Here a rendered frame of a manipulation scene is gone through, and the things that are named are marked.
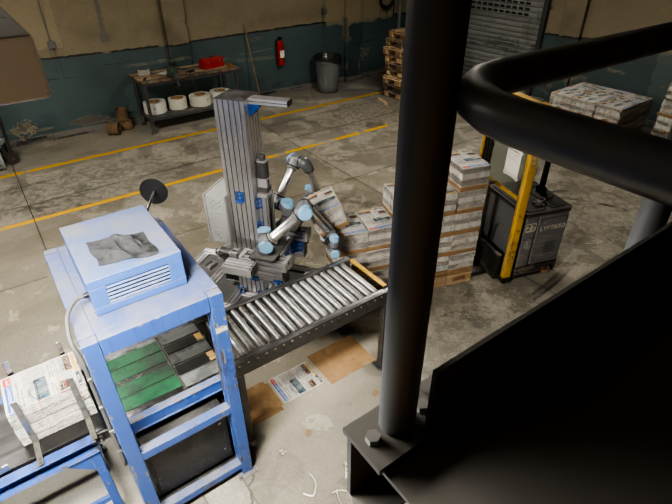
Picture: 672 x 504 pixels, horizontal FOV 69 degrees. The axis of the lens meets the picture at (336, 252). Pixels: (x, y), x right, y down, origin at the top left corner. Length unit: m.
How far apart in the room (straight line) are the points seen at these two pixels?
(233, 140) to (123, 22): 6.16
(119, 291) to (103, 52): 7.56
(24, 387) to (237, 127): 2.17
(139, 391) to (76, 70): 7.30
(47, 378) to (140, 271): 0.91
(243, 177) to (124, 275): 1.76
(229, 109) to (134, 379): 1.98
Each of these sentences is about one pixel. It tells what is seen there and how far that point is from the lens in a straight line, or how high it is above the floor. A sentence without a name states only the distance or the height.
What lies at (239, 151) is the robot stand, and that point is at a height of 1.63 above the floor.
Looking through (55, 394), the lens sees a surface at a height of 1.06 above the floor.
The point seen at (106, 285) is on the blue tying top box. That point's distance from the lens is 2.52.
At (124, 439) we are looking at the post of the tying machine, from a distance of 2.93.
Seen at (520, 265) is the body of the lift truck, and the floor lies 0.19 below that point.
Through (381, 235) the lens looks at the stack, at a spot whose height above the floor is 0.75.
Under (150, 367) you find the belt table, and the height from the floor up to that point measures 0.80.
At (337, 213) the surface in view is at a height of 1.03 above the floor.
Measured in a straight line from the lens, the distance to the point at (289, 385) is 4.09.
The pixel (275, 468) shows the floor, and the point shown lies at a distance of 3.68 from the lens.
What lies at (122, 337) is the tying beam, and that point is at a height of 1.52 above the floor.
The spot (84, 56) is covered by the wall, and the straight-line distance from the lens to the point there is 9.76.
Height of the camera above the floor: 3.09
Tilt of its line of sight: 34 degrees down
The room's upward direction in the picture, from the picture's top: straight up
